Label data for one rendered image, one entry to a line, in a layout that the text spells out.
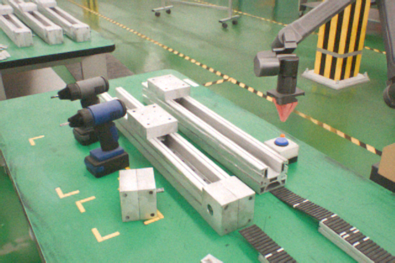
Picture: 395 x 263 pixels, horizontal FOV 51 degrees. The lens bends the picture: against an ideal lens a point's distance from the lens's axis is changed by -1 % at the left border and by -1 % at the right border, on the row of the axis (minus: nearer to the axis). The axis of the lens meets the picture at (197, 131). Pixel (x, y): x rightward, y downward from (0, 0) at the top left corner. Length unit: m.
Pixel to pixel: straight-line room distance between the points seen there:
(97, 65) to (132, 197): 1.83
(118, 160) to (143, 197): 0.26
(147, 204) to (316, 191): 0.49
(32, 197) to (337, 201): 0.86
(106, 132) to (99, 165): 0.10
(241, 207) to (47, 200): 0.54
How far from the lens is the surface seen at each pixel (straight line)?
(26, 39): 2.85
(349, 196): 1.27
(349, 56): 4.42
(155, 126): 1.31
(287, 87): 1.26
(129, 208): 1.10
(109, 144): 1.29
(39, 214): 1.21
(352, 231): 1.09
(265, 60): 1.21
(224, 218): 1.04
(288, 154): 1.34
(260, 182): 1.20
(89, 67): 2.81
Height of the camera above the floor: 1.48
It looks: 27 degrees down
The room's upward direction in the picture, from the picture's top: straight up
